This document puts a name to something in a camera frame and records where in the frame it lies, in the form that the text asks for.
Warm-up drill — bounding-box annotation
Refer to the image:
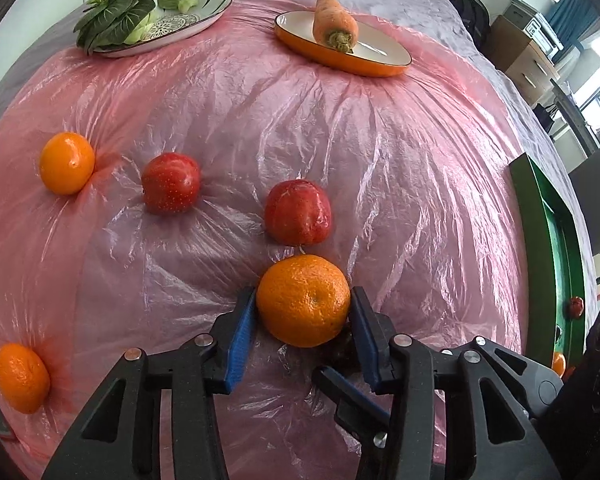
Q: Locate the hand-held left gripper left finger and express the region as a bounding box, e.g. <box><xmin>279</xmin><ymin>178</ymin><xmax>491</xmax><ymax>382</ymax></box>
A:
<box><xmin>40</xmin><ymin>287</ymin><xmax>258</xmax><ymax>480</ymax></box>

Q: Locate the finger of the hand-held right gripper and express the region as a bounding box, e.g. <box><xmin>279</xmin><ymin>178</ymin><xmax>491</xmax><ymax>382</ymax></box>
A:
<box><xmin>311</xmin><ymin>366</ymin><xmax>393</xmax><ymax>453</ymax></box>
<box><xmin>472</xmin><ymin>336</ymin><xmax>565</xmax><ymax>418</ymax></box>

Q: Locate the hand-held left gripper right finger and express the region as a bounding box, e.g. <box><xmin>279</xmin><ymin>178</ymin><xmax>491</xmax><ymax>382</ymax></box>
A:
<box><xmin>349</xmin><ymin>286</ymin><xmax>563</xmax><ymax>480</ymax></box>

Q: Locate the red apple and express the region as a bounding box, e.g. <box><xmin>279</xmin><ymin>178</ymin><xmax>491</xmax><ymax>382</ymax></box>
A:
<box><xmin>141</xmin><ymin>152</ymin><xmax>202</xmax><ymax>214</ymax></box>
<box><xmin>264</xmin><ymin>179</ymin><xmax>333</xmax><ymax>247</ymax></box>

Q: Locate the green tray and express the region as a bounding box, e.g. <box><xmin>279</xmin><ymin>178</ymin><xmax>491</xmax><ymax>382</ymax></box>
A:
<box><xmin>509</xmin><ymin>152</ymin><xmax>600</xmax><ymax>382</ymax></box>

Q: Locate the pink plastic sheet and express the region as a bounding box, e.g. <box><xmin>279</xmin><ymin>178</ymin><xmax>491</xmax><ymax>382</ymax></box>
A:
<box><xmin>0</xmin><ymin>0</ymin><xmax>596</xmax><ymax>480</ymax></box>

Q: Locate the black desk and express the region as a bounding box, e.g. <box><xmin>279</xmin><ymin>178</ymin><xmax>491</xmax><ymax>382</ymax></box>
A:
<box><xmin>534</xmin><ymin>79</ymin><xmax>598</xmax><ymax>161</ymax></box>

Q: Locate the orange oval plate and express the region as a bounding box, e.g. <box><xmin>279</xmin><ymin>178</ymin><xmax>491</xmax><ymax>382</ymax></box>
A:
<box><xmin>273</xmin><ymin>10</ymin><xmax>414</xmax><ymax>78</ymax></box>

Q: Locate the wooden cabinet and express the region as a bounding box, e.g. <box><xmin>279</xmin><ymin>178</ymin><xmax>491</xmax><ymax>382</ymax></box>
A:
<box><xmin>489</xmin><ymin>14</ymin><xmax>563</xmax><ymax>107</ymax></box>

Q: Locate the carrot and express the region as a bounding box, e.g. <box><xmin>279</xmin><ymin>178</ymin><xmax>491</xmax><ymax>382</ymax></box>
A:
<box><xmin>312</xmin><ymin>0</ymin><xmax>359</xmax><ymax>54</ymax></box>

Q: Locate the patterned oval plate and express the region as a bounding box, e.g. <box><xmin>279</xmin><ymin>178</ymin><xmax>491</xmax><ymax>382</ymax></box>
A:
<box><xmin>92</xmin><ymin>0</ymin><xmax>234</xmax><ymax>58</ymax></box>

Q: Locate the white printer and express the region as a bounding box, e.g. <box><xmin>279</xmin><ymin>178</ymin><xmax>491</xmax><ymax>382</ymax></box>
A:
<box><xmin>522</xmin><ymin>11</ymin><xmax>564</xmax><ymax>59</ymax></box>

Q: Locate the black backpack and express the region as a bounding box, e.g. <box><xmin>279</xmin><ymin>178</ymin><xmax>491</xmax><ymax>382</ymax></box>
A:
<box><xmin>450</xmin><ymin>0</ymin><xmax>492</xmax><ymax>52</ymax></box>

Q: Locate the bok choy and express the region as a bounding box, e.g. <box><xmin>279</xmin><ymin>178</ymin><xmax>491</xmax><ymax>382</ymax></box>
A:
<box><xmin>74</xmin><ymin>0</ymin><xmax>198</xmax><ymax>56</ymax></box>

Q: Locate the blue curtain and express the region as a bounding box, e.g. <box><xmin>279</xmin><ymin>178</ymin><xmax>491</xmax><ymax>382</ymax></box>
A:
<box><xmin>547</xmin><ymin>0</ymin><xmax>600</xmax><ymax>50</ymax></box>

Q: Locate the grey storage box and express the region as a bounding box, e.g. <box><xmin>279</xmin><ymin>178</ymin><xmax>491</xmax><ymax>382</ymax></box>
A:
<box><xmin>506</xmin><ymin>0</ymin><xmax>537</xmax><ymax>22</ymax></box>

